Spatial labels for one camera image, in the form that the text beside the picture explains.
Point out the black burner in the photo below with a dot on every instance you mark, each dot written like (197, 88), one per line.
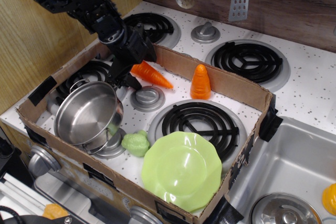
(213, 121)
(254, 60)
(94, 70)
(162, 30)

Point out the centre silver stove knob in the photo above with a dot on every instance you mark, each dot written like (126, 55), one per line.
(147, 99)

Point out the front right black burner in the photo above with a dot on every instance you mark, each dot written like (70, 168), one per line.
(213, 121)

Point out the back left black burner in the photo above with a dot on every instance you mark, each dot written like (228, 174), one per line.
(162, 30)

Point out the steel cooking pot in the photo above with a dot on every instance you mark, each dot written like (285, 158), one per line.
(89, 117)

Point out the lower front silver knob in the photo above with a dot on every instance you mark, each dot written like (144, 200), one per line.
(139, 215)

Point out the silver sink basin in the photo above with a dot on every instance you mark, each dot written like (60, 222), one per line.
(298, 160)

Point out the yellow toy in sink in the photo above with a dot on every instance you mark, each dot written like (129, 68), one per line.
(328, 199)

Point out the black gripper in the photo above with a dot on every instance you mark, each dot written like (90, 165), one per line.
(130, 46)

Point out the brown cardboard fence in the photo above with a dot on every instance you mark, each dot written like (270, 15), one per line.
(223, 82)

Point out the light green plastic plate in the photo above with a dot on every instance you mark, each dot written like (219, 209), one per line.
(184, 169)

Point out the silver stove knob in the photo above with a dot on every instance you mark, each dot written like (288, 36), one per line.
(205, 34)
(147, 99)

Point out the small orange carrot cone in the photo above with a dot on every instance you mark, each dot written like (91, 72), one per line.
(200, 86)

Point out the steel pot lid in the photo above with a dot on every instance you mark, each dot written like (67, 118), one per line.
(283, 208)

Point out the hanging metal spatula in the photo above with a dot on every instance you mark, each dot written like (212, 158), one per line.
(238, 10)

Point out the orange toy carrot green stem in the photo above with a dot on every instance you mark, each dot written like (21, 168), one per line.
(146, 72)

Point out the back silver stove knob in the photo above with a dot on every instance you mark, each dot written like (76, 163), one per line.
(205, 34)

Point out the light green toy vegetable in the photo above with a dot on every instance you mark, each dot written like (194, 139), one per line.
(136, 143)

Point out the front left black burner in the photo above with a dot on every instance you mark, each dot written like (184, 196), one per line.
(94, 70)

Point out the back right black burner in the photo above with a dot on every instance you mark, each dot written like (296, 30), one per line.
(254, 60)

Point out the front panel silver knob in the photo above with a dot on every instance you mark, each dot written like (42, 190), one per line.
(41, 162)

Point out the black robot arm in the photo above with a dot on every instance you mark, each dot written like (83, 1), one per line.
(99, 17)

